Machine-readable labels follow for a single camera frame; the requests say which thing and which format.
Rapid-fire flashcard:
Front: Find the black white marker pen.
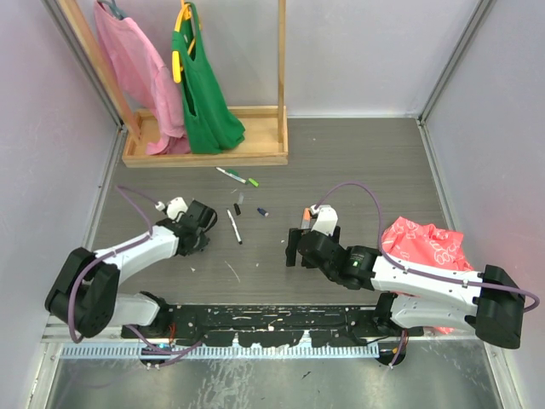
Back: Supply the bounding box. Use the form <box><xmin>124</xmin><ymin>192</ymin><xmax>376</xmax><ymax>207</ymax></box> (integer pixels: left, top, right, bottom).
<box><xmin>227</xmin><ymin>209</ymin><xmax>243</xmax><ymax>245</ymax></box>

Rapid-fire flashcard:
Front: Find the green white pen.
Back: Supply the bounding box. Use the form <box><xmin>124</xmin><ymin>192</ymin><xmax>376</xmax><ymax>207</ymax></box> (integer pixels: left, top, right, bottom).
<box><xmin>215</xmin><ymin>167</ymin><xmax>247</xmax><ymax>184</ymax></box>

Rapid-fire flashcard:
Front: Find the red patterned cloth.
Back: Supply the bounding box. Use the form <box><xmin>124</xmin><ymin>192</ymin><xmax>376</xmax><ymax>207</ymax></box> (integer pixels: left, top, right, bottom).
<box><xmin>371</xmin><ymin>216</ymin><xmax>481</xmax><ymax>332</ymax></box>

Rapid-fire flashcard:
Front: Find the green tank top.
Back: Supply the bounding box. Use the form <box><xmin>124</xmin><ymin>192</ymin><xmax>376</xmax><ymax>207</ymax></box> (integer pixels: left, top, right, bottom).
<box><xmin>171</xmin><ymin>3</ymin><xmax>246</xmax><ymax>155</ymax></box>

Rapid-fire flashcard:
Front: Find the wooden clothes rack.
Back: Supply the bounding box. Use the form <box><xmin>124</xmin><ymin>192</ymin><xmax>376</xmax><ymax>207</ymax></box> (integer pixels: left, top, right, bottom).
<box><xmin>60</xmin><ymin>1</ymin><xmax>289</xmax><ymax>168</ymax></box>

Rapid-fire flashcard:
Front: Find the pink shirt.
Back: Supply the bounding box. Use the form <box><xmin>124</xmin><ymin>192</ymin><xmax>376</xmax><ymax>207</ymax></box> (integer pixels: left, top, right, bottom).
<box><xmin>94</xmin><ymin>1</ymin><xmax>191</xmax><ymax>155</ymax></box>

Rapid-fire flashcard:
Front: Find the yellow hanger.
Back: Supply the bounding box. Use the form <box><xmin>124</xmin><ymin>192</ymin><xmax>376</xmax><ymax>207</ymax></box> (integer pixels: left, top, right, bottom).
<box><xmin>171</xmin><ymin>1</ymin><xmax>204</xmax><ymax>84</ymax></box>

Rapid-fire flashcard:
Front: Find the blue grey hanger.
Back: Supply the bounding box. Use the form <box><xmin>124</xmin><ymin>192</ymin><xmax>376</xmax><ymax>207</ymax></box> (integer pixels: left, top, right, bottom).
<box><xmin>98</xmin><ymin>0</ymin><xmax>127</xmax><ymax>20</ymax></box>

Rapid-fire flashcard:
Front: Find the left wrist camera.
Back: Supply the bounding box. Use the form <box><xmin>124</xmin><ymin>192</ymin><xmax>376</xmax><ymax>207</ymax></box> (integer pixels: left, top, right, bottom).
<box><xmin>155</xmin><ymin>197</ymin><xmax>188</xmax><ymax>222</ymax></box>

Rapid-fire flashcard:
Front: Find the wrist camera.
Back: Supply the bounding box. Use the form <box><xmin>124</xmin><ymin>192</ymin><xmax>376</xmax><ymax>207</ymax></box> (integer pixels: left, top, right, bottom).
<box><xmin>309</xmin><ymin>204</ymin><xmax>338</xmax><ymax>236</ymax></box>
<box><xmin>155</xmin><ymin>197</ymin><xmax>188</xmax><ymax>222</ymax></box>

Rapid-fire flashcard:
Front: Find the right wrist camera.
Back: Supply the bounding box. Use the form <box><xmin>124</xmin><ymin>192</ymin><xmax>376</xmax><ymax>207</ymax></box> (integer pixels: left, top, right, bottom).
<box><xmin>309</xmin><ymin>204</ymin><xmax>338</xmax><ymax>236</ymax></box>

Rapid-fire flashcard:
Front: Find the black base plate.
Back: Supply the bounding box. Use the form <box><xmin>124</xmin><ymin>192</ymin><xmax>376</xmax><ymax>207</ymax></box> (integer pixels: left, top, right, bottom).
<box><xmin>135</xmin><ymin>304</ymin><xmax>401</xmax><ymax>348</ymax></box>

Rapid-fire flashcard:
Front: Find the grey slotted cable duct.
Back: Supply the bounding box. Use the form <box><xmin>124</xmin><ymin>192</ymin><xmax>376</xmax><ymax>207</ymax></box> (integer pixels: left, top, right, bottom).
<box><xmin>59</xmin><ymin>343</ymin><xmax>380</xmax><ymax>360</ymax></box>

